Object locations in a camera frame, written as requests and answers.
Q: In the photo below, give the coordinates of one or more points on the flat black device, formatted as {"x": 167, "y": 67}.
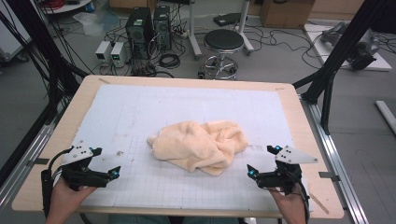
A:
{"x": 227, "y": 19}

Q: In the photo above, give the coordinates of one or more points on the brown tape strip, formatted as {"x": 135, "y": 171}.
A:
{"x": 104, "y": 81}

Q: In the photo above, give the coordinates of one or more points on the black round stool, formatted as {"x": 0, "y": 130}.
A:
{"x": 223, "y": 40}

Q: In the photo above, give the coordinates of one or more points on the slim black computer tower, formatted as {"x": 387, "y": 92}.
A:
{"x": 162, "y": 26}

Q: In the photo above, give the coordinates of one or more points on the black metal frame stand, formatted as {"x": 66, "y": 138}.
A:
{"x": 37, "y": 40}
{"x": 339, "y": 53}

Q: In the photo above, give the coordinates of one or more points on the white table leg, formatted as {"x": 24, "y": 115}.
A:
{"x": 244, "y": 25}
{"x": 193, "y": 34}

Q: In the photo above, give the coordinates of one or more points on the person's right hand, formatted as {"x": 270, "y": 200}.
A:
{"x": 291, "y": 203}

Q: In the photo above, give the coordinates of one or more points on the grey metal clamp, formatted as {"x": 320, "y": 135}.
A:
{"x": 328, "y": 175}
{"x": 39, "y": 161}

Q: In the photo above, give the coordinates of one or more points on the person's left hand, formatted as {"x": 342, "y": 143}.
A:
{"x": 65, "y": 200}

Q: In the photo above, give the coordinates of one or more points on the white floor board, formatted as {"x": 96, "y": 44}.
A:
{"x": 314, "y": 40}

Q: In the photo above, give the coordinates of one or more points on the white gridded mat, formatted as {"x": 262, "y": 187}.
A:
{"x": 140, "y": 124}

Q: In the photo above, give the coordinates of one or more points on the white tube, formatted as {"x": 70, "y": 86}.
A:
{"x": 386, "y": 113}

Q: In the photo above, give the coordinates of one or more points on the peach terry towel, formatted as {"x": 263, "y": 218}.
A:
{"x": 193, "y": 146}

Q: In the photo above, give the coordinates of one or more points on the white round table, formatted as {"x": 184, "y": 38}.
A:
{"x": 68, "y": 7}

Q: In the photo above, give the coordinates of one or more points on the cardboard box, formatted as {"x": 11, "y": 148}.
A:
{"x": 286, "y": 14}

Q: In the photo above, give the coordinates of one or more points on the large black computer tower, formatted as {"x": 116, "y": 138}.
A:
{"x": 138, "y": 31}

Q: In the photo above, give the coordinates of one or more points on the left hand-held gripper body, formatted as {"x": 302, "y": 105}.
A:
{"x": 77, "y": 174}

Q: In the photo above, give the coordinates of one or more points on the clear plastic bag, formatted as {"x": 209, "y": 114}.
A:
{"x": 90, "y": 23}

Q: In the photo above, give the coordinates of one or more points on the grey robot device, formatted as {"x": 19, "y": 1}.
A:
{"x": 364, "y": 49}

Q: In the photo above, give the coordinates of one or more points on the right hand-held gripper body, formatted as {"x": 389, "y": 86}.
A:
{"x": 285, "y": 179}

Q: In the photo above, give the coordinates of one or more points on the thin wooden stick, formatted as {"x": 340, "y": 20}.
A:
{"x": 319, "y": 203}

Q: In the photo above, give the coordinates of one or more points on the white power supply box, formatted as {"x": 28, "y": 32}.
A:
{"x": 102, "y": 51}
{"x": 118, "y": 53}

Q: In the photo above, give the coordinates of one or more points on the aluminium rail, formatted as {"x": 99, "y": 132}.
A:
{"x": 339, "y": 161}
{"x": 28, "y": 158}

